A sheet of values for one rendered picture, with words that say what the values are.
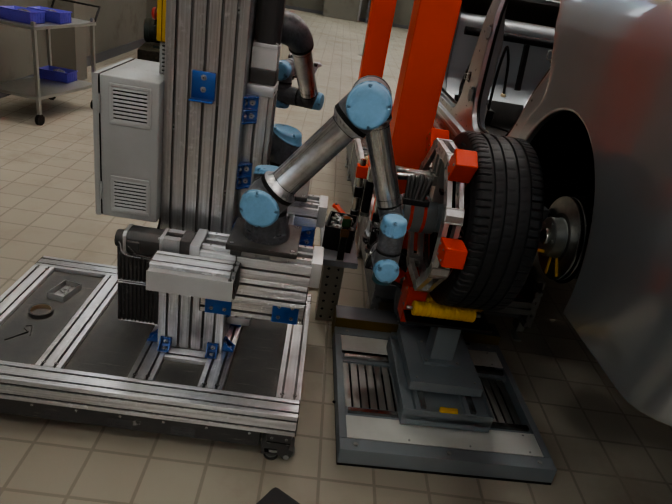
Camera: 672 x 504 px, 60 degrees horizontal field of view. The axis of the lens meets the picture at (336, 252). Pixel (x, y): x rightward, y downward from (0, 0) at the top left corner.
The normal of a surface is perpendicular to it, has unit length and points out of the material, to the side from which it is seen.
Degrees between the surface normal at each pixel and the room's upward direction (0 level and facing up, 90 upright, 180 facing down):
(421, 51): 90
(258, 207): 96
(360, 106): 84
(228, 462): 0
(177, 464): 0
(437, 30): 90
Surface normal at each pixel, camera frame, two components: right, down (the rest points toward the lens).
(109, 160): -0.02, 0.44
